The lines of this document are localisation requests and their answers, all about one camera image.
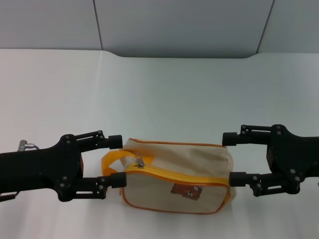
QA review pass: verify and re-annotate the silver left gripper cable connector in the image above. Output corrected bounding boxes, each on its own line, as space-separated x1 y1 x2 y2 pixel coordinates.
18 139 41 152

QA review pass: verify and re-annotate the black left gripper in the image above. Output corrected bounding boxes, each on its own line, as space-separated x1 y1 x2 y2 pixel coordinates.
0 130 127 202

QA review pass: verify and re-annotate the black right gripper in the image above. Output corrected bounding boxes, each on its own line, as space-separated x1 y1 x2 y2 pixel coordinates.
222 123 319 198

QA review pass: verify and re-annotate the silver zipper pull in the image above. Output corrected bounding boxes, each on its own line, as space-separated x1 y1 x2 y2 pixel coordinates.
135 154 146 170

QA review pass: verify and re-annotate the beige zippered food bag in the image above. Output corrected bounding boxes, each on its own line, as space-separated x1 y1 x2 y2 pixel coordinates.
101 138 237 215

